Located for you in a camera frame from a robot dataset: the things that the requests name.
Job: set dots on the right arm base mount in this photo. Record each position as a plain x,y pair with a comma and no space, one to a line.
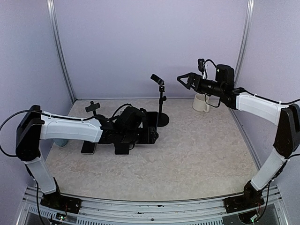
240,203

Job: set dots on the aluminium frame post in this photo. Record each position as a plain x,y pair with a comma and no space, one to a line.
59,49
244,41

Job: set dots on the left aluminium frame post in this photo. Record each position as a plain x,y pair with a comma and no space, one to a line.
59,49

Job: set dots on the blue phone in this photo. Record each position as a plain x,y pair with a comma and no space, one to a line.
151,119

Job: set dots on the black tripod clamp stand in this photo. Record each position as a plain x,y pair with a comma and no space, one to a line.
163,119

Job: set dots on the white mug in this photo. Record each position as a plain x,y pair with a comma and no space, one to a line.
200,103

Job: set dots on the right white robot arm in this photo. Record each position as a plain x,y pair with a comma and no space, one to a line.
285,116

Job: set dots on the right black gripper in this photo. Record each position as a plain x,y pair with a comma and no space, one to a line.
192,76

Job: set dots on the front aluminium rail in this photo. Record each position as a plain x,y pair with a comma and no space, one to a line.
207,211

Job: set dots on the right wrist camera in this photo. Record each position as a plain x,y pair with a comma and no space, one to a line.
202,68

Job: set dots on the light blue mug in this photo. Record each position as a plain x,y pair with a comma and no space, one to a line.
60,142

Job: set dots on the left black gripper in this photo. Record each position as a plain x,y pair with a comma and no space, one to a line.
151,138

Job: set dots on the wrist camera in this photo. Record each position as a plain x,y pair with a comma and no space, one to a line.
202,68
143,110

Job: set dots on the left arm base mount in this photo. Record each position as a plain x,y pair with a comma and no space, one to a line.
62,203

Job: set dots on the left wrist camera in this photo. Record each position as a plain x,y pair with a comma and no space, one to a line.
143,110

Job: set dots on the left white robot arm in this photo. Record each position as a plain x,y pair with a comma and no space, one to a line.
134,126

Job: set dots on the right aluminium frame post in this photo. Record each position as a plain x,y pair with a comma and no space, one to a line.
244,41

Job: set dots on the black round-base phone stand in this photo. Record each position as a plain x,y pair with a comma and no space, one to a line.
93,108

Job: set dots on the black phone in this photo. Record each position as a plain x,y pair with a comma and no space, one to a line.
122,148
88,147

